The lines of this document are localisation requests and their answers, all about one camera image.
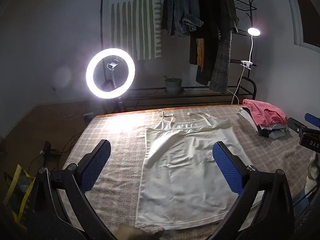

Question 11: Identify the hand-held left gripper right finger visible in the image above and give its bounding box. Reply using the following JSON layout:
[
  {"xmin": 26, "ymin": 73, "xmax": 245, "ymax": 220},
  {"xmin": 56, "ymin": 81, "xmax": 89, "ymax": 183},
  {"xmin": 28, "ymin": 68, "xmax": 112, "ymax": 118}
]
[{"xmin": 207, "ymin": 141, "xmax": 296, "ymax": 240}]

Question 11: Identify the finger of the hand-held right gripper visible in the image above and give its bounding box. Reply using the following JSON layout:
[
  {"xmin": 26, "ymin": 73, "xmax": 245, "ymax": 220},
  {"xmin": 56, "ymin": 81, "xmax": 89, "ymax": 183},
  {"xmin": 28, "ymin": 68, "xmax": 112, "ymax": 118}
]
[
  {"xmin": 287, "ymin": 117, "xmax": 308, "ymax": 135},
  {"xmin": 304, "ymin": 113, "xmax": 320, "ymax": 129}
]

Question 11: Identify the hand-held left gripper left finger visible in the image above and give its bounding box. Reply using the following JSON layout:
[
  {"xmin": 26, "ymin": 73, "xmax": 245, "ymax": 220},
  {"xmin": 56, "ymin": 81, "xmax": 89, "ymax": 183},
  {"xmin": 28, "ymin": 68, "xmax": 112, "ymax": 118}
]
[{"xmin": 25, "ymin": 139, "xmax": 118, "ymax": 240}]

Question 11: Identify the white camisole top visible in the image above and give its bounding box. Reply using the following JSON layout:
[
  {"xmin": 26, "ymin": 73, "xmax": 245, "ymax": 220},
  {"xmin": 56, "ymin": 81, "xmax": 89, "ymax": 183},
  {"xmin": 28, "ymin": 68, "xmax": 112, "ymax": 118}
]
[{"xmin": 135, "ymin": 109, "xmax": 264, "ymax": 230}]

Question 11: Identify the black metal clothes rack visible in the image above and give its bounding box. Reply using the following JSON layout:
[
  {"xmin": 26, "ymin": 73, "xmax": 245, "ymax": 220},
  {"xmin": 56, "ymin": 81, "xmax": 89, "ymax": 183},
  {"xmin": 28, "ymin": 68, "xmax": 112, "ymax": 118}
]
[{"xmin": 100, "ymin": 0, "xmax": 258, "ymax": 112}]

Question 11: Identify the person's right hand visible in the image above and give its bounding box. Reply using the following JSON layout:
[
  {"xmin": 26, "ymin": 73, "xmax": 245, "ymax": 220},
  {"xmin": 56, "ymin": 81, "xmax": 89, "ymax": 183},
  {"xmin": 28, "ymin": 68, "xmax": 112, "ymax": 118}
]
[{"xmin": 304, "ymin": 152, "xmax": 320, "ymax": 195}]

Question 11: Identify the grey folded garment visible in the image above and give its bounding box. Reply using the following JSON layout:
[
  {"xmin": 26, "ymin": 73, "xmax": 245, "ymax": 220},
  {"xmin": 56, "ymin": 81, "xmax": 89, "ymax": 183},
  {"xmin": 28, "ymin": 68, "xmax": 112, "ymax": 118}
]
[{"xmin": 257, "ymin": 124, "xmax": 289, "ymax": 139}]

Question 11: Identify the pink garment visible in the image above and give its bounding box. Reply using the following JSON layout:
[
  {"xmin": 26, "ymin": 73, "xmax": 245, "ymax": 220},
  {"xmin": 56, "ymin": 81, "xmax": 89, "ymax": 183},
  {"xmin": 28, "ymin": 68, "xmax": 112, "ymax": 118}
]
[{"xmin": 242, "ymin": 99, "xmax": 288, "ymax": 126}]

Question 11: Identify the checked beige blanket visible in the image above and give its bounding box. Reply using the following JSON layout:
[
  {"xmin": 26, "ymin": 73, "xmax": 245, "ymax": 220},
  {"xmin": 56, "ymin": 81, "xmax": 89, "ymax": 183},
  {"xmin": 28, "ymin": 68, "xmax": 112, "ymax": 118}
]
[{"xmin": 61, "ymin": 104, "xmax": 318, "ymax": 240}]

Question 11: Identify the white folded garment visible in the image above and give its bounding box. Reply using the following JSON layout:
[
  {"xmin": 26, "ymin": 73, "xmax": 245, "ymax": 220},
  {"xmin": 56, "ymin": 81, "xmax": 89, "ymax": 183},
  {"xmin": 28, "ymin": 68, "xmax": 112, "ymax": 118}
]
[{"xmin": 237, "ymin": 107, "xmax": 260, "ymax": 132}]

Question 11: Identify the black floor clamp stand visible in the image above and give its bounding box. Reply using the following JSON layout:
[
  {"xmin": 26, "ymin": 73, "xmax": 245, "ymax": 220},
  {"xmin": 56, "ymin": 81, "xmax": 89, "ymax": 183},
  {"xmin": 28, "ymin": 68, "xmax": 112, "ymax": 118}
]
[{"xmin": 39, "ymin": 141, "xmax": 60, "ymax": 167}]

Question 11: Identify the yellow trimmed bag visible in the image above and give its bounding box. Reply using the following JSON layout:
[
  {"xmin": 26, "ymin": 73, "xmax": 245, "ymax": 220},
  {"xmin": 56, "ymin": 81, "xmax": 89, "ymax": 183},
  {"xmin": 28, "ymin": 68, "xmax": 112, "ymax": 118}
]
[{"xmin": 3, "ymin": 164, "xmax": 37, "ymax": 230}]

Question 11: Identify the white clip lamp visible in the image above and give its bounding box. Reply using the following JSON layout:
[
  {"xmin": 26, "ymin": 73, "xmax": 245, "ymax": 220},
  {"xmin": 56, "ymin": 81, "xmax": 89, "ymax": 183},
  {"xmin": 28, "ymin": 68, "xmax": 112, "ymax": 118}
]
[{"xmin": 240, "ymin": 27, "xmax": 261, "ymax": 69}]

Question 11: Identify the potted plant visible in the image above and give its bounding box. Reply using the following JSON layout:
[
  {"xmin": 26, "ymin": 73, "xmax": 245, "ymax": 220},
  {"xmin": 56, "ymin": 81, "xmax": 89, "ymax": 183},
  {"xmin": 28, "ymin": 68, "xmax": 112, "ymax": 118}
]
[{"xmin": 163, "ymin": 74, "xmax": 183, "ymax": 95}]

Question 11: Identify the grey plaid coat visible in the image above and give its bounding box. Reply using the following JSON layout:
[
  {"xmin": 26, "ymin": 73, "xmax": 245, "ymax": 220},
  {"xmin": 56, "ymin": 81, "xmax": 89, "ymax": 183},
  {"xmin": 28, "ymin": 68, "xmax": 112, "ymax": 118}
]
[{"xmin": 189, "ymin": 0, "xmax": 239, "ymax": 93}]

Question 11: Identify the orange patterned scarf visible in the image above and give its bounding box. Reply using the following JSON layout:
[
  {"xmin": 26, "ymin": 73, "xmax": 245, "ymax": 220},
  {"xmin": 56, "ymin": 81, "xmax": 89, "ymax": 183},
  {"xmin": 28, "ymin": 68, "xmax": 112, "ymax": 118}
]
[{"xmin": 195, "ymin": 38, "xmax": 206, "ymax": 67}]

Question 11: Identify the blue denim jacket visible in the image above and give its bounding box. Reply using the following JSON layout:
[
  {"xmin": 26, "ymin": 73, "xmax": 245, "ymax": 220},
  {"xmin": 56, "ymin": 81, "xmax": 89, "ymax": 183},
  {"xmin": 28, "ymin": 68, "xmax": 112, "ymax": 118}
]
[{"xmin": 161, "ymin": 0, "xmax": 204, "ymax": 38}]

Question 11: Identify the blue cable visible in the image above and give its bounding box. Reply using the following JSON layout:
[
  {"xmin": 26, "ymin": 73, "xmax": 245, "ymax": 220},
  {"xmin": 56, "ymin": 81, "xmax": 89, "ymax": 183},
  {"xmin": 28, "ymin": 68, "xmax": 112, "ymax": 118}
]
[{"xmin": 292, "ymin": 184, "xmax": 320, "ymax": 207}]

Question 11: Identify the black ring light stand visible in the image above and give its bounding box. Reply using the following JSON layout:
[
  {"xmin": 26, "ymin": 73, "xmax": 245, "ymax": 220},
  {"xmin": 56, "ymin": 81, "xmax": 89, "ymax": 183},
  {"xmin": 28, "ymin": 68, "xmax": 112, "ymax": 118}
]
[{"xmin": 101, "ymin": 79, "xmax": 125, "ymax": 113}]

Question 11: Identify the white lamp cable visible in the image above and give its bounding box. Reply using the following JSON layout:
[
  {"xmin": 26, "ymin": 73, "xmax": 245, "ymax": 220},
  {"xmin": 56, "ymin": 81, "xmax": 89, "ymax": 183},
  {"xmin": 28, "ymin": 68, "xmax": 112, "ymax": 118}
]
[{"xmin": 231, "ymin": 64, "xmax": 245, "ymax": 105}]

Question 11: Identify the round ring light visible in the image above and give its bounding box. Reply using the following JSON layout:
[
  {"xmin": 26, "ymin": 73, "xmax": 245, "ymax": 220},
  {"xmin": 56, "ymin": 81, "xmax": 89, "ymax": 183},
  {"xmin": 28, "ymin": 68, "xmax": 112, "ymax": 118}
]
[{"xmin": 86, "ymin": 48, "xmax": 136, "ymax": 99}]

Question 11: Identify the window frame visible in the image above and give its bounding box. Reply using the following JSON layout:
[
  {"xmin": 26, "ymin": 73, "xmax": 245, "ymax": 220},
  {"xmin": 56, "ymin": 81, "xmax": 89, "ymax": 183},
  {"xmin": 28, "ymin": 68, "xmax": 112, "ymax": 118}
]
[{"xmin": 282, "ymin": 0, "xmax": 320, "ymax": 54}]

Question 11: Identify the green striped wall hanging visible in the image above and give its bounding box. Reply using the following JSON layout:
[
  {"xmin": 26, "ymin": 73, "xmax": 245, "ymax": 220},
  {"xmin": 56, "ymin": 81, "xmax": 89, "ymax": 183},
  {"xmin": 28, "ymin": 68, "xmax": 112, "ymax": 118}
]
[{"xmin": 109, "ymin": 0, "xmax": 163, "ymax": 61}]

